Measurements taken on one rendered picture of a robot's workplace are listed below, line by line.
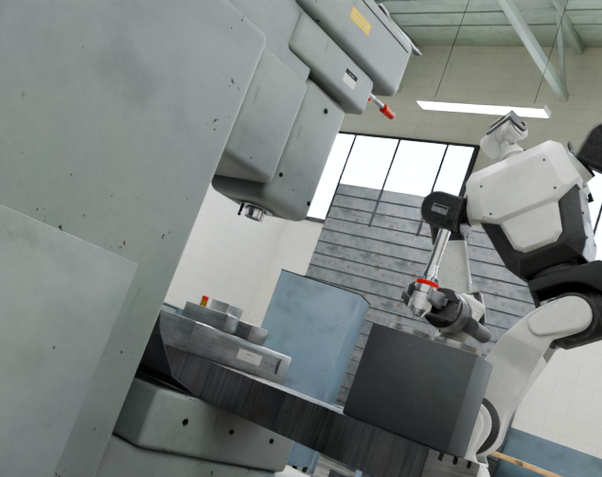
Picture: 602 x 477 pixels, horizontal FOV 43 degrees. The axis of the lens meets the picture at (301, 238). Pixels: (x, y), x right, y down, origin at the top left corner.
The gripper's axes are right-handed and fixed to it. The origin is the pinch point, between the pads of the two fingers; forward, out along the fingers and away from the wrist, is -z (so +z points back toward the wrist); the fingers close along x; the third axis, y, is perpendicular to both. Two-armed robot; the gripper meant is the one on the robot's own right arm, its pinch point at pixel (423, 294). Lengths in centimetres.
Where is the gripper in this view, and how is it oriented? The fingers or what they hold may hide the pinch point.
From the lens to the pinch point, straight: 155.6
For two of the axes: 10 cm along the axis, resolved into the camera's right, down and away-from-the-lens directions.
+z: 4.9, 3.2, 8.1
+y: -3.4, 9.3, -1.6
